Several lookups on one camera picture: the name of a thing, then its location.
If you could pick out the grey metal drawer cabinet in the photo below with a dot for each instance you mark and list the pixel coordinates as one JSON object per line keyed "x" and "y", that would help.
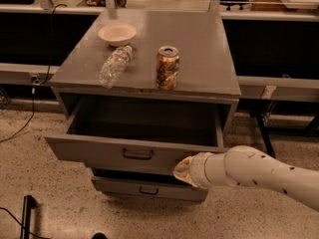
{"x": 206, "y": 73}

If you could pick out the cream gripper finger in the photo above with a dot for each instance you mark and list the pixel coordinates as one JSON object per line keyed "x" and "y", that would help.
{"x": 181, "y": 170}

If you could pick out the grey lower drawer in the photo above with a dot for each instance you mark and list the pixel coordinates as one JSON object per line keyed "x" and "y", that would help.
{"x": 145, "y": 184}

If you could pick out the beige ceramic bowl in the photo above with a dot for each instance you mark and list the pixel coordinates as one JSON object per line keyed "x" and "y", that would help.
{"x": 117, "y": 35}

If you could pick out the clear plastic water bottle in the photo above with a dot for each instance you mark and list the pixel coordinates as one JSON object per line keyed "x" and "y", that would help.
{"x": 114, "y": 65}

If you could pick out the black lower drawer handle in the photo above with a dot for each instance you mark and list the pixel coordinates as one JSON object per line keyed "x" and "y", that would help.
{"x": 148, "y": 191}

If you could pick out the black stand base left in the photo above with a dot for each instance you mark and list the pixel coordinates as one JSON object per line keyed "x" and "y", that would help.
{"x": 29, "y": 203}

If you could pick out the black drawer handle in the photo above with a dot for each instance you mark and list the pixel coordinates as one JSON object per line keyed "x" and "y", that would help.
{"x": 137, "y": 154}
{"x": 148, "y": 191}

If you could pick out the grey top drawer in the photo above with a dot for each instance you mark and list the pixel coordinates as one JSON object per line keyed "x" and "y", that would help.
{"x": 100, "y": 127}

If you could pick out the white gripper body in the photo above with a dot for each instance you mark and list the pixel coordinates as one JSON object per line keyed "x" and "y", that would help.
{"x": 198, "y": 169}

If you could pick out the orange soda can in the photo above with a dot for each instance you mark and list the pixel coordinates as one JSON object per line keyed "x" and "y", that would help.
{"x": 167, "y": 67}

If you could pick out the black top drawer handle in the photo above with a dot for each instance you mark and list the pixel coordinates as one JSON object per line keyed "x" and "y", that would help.
{"x": 137, "y": 154}

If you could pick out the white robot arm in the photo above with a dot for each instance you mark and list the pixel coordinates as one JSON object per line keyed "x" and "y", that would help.
{"x": 246, "y": 166}

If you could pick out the white label tag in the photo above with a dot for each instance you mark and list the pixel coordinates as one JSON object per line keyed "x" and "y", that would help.
{"x": 268, "y": 92}

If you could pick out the grey drawer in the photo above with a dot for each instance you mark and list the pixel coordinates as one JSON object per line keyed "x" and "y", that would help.
{"x": 145, "y": 184}
{"x": 100, "y": 127}

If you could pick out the black stand leg right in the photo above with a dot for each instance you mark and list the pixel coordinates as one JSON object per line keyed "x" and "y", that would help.
{"x": 265, "y": 136}

